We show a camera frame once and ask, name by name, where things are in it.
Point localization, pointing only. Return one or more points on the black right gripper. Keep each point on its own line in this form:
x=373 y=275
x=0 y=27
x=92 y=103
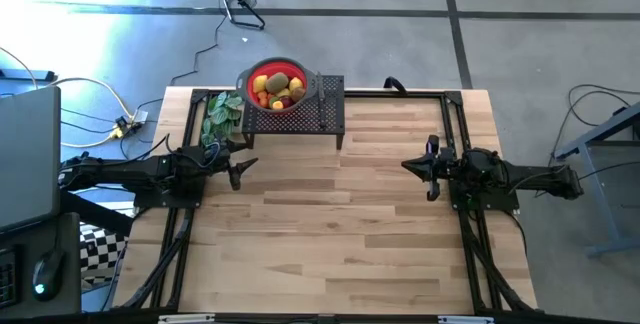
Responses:
x=451 y=166

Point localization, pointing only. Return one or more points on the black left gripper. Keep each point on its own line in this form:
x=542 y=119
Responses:
x=214 y=160

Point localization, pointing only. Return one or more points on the red collapsible colander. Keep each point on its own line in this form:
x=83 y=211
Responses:
x=248 y=98

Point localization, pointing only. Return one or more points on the small red-orange toy pear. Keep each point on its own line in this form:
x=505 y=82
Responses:
x=262 y=95

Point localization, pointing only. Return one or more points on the dark red toy pomegranate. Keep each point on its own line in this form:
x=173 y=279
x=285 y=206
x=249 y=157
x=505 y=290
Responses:
x=286 y=102

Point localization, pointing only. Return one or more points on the brown whole toy kiwi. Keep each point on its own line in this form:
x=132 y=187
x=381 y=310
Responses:
x=276 y=82

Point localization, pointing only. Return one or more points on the green toy kiwi half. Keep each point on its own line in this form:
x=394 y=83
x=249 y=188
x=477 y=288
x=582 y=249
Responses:
x=298 y=94

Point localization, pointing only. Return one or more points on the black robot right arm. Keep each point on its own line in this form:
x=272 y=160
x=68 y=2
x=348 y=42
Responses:
x=520 y=176

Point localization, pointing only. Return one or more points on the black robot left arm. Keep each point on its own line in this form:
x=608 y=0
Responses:
x=130 y=174

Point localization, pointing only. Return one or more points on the green potted plant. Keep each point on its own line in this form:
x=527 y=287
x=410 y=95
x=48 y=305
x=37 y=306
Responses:
x=222 y=114

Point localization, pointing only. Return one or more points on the black perforated metal shelf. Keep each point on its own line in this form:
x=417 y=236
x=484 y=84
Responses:
x=300 y=123

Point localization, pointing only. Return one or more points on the yellow plug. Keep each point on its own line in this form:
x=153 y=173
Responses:
x=116 y=133

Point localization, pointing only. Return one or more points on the black diagonal beam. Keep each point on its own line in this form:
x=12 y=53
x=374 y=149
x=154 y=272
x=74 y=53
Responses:
x=95 y=213

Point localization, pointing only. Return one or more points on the black-white checkerboard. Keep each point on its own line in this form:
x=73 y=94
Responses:
x=100 y=249

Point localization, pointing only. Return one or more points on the black desk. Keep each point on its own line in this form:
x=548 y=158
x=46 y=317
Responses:
x=72 y=264

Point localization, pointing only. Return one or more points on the black computer mouse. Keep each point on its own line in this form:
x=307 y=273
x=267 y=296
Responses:
x=48 y=274

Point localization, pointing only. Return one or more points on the dark flat floor bar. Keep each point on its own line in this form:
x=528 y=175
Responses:
x=25 y=75

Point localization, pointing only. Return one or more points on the black keyboard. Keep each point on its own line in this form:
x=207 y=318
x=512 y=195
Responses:
x=7 y=279

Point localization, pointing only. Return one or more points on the black aluminium table frame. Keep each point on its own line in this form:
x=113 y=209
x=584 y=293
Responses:
x=198 y=95

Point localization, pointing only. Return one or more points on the silver bracket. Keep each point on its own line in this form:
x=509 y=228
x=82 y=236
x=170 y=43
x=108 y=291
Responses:
x=185 y=319
x=465 y=320

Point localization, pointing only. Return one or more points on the grey-blue table frame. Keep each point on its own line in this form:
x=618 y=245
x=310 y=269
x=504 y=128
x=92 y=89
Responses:
x=598 y=194

